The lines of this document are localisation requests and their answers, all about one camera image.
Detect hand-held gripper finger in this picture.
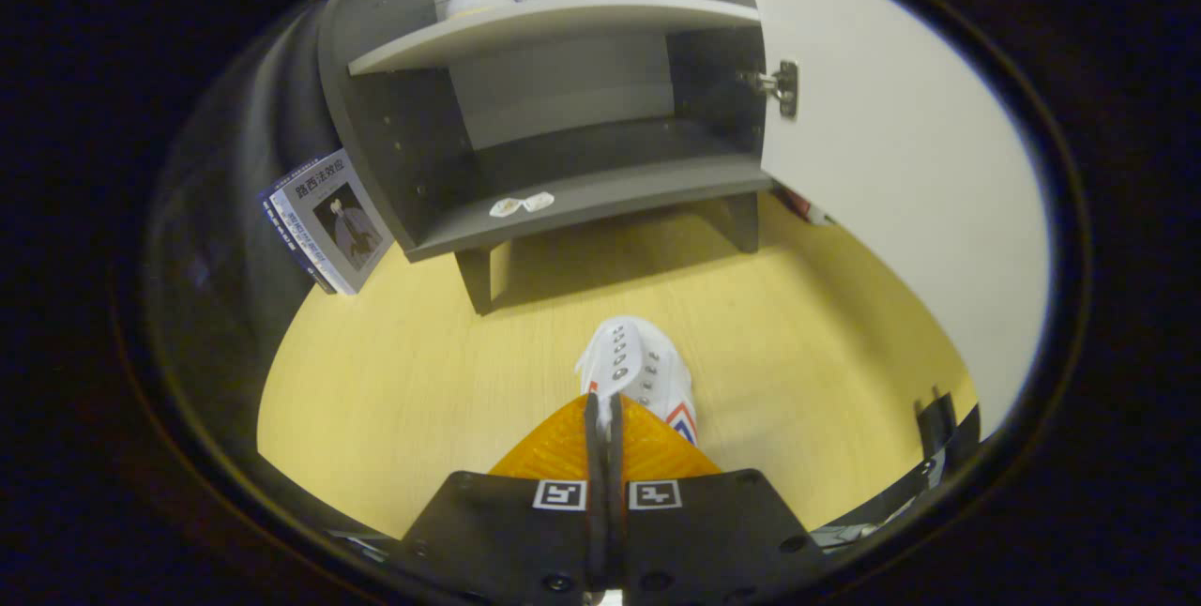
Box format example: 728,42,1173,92
394,392,606,606
608,392,831,606

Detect grey cover book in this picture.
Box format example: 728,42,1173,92
270,148,395,295

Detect grey shoe cabinet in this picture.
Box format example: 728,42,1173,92
317,0,775,316

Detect black metal bracket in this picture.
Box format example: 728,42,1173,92
912,387,983,494

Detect white shoe cabinet door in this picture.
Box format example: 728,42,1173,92
718,0,1052,443

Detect blue cover book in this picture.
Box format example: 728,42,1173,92
258,184,339,295

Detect metal door hinge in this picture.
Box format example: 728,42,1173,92
737,60,800,119

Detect black backdrop cloth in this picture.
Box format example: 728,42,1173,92
141,0,376,513

